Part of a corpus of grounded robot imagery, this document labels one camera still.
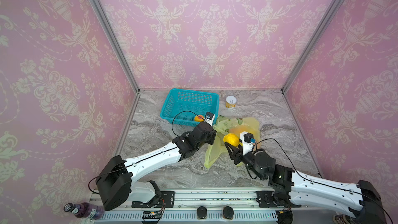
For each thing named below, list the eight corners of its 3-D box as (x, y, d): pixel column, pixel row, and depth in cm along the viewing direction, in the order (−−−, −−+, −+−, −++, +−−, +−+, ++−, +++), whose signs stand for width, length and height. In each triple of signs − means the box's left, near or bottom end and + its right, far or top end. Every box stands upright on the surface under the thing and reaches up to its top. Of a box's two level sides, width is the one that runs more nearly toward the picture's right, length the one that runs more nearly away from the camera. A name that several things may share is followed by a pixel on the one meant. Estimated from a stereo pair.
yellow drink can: (225, 109, 112) (226, 103, 107) (224, 101, 117) (225, 95, 112) (235, 109, 112) (237, 103, 107) (234, 101, 117) (235, 95, 112)
